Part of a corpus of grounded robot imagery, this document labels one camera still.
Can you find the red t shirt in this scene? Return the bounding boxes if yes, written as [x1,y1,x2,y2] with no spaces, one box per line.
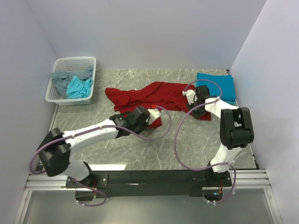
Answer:
[104,81,212,129]

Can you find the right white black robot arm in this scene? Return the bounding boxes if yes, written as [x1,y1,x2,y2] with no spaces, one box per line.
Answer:
[182,85,254,186]

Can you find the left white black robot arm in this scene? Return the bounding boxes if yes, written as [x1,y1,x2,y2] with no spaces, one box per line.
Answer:
[38,106,161,188]

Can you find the folded teal t shirt stack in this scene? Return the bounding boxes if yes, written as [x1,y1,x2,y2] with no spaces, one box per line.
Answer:
[195,73,236,105]

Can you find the black base crossbar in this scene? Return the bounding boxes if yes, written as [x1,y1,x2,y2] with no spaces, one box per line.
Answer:
[66,168,232,202]

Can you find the light blue t shirt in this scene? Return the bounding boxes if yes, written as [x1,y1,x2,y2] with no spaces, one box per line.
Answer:
[66,76,93,99]

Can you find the white plastic laundry basket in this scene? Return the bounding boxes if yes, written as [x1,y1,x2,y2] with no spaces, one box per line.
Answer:
[45,56,97,106]

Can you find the grey blue t shirt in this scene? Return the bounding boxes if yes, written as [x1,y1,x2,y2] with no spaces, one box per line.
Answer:
[51,65,93,98]

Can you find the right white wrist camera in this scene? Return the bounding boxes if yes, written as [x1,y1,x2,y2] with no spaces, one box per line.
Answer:
[182,89,197,105]

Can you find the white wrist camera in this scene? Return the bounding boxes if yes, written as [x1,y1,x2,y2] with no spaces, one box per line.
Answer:
[147,105,161,125]
[182,89,197,105]

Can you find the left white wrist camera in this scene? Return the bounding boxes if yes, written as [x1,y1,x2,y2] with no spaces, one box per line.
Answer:
[147,105,161,125]

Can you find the aluminium rail frame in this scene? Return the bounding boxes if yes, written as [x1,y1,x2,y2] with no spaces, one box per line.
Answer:
[16,112,282,224]

